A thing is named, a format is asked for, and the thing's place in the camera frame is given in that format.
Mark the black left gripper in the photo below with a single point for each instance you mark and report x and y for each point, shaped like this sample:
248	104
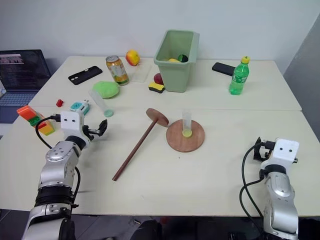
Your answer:
90	131

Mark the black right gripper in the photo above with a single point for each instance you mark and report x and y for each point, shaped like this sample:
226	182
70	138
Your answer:
268	149

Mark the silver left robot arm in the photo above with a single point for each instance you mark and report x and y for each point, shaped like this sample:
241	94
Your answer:
57	160

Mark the wooden stick with disc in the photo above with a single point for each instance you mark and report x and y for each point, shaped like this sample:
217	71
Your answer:
140	145

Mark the round wooden disc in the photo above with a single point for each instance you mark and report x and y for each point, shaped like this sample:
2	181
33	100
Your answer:
193	140

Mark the clear tube with green cap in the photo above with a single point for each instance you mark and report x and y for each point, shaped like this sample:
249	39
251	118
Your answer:
100	102
187	122

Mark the teal white charger plug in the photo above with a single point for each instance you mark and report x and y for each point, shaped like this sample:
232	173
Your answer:
78	106

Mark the small red block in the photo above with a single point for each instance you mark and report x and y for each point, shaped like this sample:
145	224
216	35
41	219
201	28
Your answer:
59	103

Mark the yellow orange toy block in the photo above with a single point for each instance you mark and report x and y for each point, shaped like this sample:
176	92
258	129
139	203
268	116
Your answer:
47	128

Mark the yellow drink can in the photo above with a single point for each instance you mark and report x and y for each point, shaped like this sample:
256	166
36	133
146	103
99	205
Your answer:
117	71

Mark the yellow black sponge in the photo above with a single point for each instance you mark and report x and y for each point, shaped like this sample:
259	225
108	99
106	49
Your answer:
156	87

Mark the clear plastic case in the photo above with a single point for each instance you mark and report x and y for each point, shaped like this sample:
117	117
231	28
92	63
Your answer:
142	73

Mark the green toy block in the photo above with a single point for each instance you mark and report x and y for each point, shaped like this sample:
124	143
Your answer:
35	121

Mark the green soda bottle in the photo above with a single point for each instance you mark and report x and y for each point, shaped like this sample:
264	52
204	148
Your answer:
238	80

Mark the red toy apple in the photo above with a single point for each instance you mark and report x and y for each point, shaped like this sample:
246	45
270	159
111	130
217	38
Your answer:
158	78

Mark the yellow red toy peach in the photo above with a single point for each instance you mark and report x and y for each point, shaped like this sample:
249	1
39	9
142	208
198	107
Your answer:
132	58

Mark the plain black smartphone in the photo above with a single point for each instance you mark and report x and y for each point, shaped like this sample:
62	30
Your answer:
223	69

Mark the green plastic bin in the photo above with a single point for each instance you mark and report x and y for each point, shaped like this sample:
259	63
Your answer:
175	75

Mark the yellow toy fruit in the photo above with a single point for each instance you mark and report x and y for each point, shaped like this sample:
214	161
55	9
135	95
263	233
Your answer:
172	60

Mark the open grey laptop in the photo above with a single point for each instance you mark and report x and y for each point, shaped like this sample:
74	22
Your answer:
20	72

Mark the black green round item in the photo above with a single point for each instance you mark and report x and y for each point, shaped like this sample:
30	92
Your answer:
183	58

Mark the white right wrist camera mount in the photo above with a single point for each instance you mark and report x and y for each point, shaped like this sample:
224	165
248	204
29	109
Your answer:
285	152

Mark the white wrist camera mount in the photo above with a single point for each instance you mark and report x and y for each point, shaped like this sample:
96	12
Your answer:
285	152
71	122

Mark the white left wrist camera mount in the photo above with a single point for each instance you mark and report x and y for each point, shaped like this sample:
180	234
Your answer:
71	122

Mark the black phone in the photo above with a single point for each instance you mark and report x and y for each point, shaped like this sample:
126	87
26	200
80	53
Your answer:
85	75

